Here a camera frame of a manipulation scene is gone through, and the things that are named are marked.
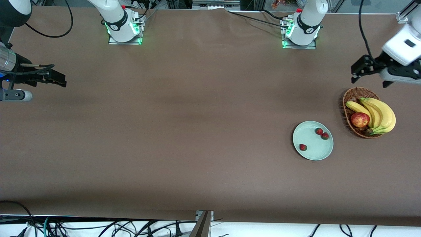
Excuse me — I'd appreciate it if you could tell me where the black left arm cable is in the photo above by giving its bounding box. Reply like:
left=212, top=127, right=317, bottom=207
left=358, top=0, right=377, bottom=65

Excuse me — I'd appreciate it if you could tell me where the teal cable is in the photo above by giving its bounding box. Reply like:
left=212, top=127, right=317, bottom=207
left=43, top=216, right=53, bottom=237

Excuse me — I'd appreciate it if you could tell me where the light green round plate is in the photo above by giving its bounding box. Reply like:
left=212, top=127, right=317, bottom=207
left=293, top=121, right=334, bottom=161

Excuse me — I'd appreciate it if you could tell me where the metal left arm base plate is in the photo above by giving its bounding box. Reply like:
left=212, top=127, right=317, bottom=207
left=282, top=36, right=317, bottom=50

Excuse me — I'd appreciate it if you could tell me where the black cable on table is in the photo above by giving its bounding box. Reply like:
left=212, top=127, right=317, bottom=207
left=225, top=9, right=290, bottom=29

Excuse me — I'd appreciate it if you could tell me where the grey device box with ports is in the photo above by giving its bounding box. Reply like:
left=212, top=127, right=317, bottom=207
left=192, top=0, right=241, bottom=10

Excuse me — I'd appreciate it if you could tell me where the brown wooden post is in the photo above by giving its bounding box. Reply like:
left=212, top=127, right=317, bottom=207
left=190, top=211, right=212, bottom=237

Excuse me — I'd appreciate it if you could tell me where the large table cover sheet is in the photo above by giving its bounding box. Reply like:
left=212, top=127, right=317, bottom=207
left=0, top=7, right=421, bottom=227

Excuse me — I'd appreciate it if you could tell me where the brown wicker basket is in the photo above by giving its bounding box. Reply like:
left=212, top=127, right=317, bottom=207
left=342, top=87, right=385, bottom=139

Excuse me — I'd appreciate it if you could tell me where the silver metal bracket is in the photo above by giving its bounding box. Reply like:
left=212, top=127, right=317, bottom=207
left=195, top=210, right=214, bottom=222

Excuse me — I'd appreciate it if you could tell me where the red yellow apple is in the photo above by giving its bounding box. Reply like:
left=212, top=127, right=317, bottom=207
left=350, top=112, right=370, bottom=128

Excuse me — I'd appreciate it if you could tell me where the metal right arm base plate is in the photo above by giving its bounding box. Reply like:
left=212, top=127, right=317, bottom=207
left=108, top=33, right=143, bottom=45

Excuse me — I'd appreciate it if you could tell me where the black looping cable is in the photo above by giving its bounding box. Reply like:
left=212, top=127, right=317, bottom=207
left=0, top=200, right=37, bottom=237

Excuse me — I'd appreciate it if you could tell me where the colourful toy pile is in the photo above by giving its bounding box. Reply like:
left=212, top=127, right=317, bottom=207
left=271, top=0, right=305, bottom=9

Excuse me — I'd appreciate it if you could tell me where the yellow banana bunch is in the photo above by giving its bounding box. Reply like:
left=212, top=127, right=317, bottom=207
left=345, top=97, right=396, bottom=136

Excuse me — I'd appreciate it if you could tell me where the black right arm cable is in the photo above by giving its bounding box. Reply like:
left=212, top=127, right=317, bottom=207
left=0, top=0, right=73, bottom=91

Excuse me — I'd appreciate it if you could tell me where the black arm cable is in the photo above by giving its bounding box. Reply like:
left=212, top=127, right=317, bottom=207
left=0, top=0, right=73, bottom=91
left=358, top=0, right=377, bottom=65

